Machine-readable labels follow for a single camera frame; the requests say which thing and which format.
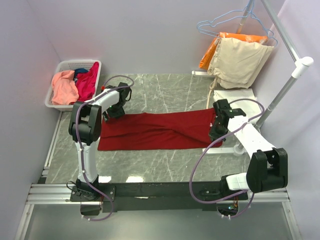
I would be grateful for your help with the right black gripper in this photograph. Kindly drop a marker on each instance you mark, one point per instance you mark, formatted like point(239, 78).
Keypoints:
point(212, 133)

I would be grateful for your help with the blue wire hanger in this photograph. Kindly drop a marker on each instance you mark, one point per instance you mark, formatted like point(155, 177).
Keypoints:
point(209, 27)

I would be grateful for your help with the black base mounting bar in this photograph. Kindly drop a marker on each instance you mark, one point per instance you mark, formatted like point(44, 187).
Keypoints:
point(151, 196)

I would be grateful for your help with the magenta shirt in basket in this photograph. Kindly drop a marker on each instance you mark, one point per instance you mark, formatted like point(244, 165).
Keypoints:
point(86, 83)

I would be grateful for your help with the dark red t-shirt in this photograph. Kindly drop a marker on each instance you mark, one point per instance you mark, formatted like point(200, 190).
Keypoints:
point(158, 131)

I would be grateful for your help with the orange hanging garment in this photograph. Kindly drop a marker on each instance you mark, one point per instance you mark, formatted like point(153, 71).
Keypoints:
point(206, 59)

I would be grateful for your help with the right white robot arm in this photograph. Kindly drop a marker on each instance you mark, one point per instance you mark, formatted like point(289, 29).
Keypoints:
point(268, 166)

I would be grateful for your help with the white plastic laundry basket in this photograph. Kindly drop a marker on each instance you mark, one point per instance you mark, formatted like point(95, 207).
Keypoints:
point(72, 65)

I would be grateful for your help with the salmon pink shirt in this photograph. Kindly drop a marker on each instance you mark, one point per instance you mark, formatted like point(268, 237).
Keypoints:
point(64, 88)

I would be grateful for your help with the folded white t-shirt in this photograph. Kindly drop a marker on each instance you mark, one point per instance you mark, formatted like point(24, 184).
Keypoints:
point(249, 107)

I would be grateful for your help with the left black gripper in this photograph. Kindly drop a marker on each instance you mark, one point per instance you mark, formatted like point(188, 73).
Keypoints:
point(120, 113)

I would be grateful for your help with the aluminium rail frame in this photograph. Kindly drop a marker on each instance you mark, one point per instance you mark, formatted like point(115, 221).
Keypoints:
point(54, 194)

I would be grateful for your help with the dark blue shirt in basket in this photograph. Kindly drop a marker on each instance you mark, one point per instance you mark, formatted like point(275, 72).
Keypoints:
point(79, 71)

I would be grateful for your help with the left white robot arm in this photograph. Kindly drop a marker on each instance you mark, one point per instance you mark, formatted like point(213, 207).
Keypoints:
point(85, 127)

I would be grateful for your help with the beige hanging garment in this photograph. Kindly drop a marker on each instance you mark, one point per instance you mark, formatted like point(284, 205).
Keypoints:
point(237, 63)

